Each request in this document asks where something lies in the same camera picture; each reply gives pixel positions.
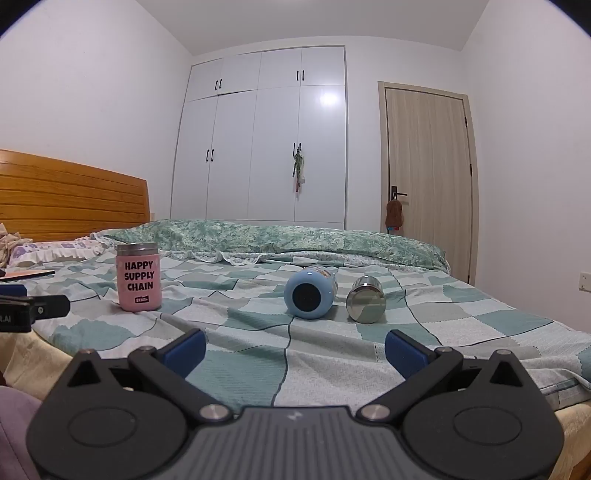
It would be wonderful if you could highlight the green floral quilt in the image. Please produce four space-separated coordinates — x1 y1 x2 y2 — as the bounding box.
91 218 451 272

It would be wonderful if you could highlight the light wooden door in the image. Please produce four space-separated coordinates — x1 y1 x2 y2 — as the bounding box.
377 81 479 285

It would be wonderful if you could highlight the beige mattress cover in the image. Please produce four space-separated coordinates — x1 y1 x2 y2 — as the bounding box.
0 329 591 480

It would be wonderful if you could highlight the purple cloth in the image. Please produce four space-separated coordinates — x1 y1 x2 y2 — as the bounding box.
0 385 45 480

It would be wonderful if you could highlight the green hanging bundle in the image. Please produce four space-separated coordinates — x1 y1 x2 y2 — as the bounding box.
291 143 307 200

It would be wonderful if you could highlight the purple floral pillow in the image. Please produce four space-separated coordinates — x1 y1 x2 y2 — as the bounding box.
6 235 106 270

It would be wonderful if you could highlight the green checked bed sheet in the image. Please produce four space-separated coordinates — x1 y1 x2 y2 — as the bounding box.
31 251 591 412

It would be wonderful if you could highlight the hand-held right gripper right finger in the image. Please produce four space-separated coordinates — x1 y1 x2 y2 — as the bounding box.
358 330 532 424

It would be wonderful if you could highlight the pink cup with black print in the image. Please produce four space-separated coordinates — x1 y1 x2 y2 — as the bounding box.
116 242 163 312

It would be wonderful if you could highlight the brown hanging pouch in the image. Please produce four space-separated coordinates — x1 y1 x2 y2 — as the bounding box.
385 199 406 234

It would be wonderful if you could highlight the light blue cup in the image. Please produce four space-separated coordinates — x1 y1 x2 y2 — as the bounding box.
283 266 338 319

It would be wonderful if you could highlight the wooden headboard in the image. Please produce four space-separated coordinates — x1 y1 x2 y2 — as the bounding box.
0 148 151 244

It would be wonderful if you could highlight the white wardrobe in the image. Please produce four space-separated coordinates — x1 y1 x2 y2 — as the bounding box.
169 45 347 230

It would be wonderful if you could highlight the dark flat phone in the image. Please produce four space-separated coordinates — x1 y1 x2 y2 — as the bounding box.
0 268 57 284

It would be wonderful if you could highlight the beige crumpled cloth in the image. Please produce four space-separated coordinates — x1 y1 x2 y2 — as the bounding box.
0 222 34 269

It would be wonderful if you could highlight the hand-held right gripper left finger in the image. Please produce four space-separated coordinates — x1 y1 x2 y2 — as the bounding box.
60 329 233 424

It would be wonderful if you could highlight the stainless steel cup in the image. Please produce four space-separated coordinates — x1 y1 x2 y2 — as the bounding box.
346 275 387 323

